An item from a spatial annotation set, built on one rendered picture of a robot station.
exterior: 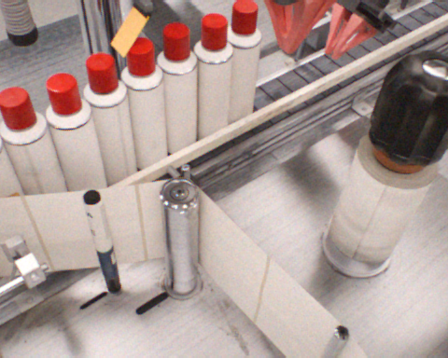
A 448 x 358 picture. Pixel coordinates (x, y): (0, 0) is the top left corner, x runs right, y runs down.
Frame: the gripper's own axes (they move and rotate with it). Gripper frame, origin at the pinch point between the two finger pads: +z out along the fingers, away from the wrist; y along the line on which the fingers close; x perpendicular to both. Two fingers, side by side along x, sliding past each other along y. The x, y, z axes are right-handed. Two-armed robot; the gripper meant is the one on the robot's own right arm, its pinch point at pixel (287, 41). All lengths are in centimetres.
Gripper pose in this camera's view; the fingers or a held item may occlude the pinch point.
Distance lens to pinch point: 46.3
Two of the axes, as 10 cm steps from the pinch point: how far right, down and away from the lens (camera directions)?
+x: -6.2, -6.1, 4.9
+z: -0.3, 6.4, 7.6
